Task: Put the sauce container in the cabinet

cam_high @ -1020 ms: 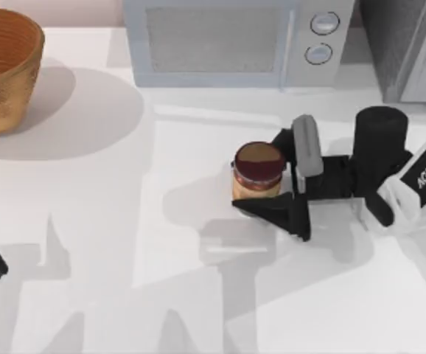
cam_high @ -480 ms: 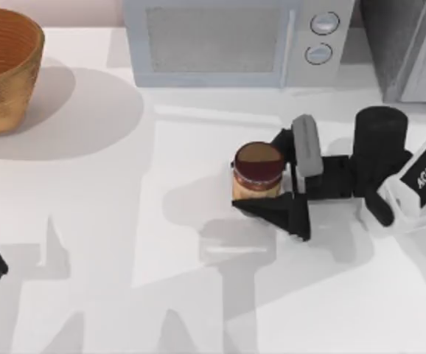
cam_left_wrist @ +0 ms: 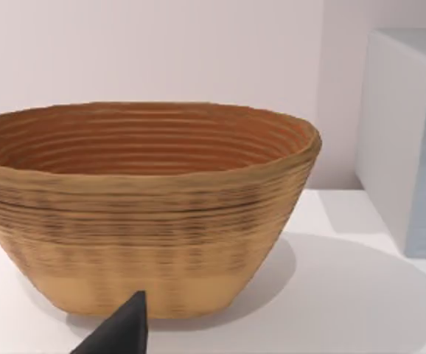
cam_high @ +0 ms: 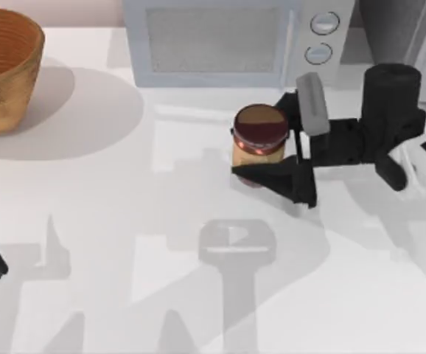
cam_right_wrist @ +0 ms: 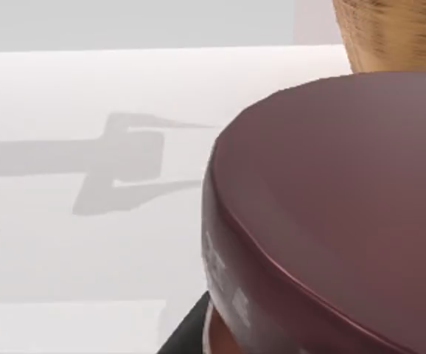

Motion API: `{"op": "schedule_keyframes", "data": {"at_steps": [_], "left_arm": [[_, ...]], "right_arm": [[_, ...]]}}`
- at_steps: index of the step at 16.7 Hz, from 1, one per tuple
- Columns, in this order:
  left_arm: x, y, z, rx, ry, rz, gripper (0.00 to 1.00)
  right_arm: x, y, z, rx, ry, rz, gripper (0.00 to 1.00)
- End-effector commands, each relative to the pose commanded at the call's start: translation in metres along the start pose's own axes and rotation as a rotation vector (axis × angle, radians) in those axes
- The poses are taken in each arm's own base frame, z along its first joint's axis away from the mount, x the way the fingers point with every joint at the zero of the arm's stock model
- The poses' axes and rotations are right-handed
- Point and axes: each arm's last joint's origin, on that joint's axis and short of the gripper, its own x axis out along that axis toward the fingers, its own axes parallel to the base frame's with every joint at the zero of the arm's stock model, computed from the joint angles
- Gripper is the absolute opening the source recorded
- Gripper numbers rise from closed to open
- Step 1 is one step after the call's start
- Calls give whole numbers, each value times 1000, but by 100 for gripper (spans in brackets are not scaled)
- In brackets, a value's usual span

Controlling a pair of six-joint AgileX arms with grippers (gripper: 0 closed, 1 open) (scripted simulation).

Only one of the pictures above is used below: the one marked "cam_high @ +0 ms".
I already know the jar with dark red lid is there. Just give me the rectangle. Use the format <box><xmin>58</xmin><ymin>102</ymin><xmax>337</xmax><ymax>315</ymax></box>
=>
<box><xmin>230</xmin><ymin>104</ymin><xmax>292</xmax><ymax>190</ymax></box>

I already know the pale microwave oven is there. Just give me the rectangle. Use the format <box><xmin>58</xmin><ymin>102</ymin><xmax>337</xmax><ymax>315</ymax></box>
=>
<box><xmin>121</xmin><ymin>0</ymin><xmax>369</xmax><ymax>90</ymax></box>

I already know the grey round microwave knob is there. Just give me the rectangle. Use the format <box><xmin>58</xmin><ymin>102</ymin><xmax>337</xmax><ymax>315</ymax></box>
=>
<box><xmin>310</xmin><ymin>10</ymin><xmax>341</xmax><ymax>35</ymax></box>
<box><xmin>304</xmin><ymin>41</ymin><xmax>334</xmax><ymax>67</ymax></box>

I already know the microwave door with grey window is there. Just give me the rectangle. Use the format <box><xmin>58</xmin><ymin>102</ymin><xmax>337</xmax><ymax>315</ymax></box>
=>
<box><xmin>122</xmin><ymin>0</ymin><xmax>296</xmax><ymax>89</ymax></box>

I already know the woven wooden basket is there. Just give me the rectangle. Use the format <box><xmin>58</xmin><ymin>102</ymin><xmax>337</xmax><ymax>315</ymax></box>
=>
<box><xmin>0</xmin><ymin>7</ymin><xmax>46</xmax><ymax>137</ymax></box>

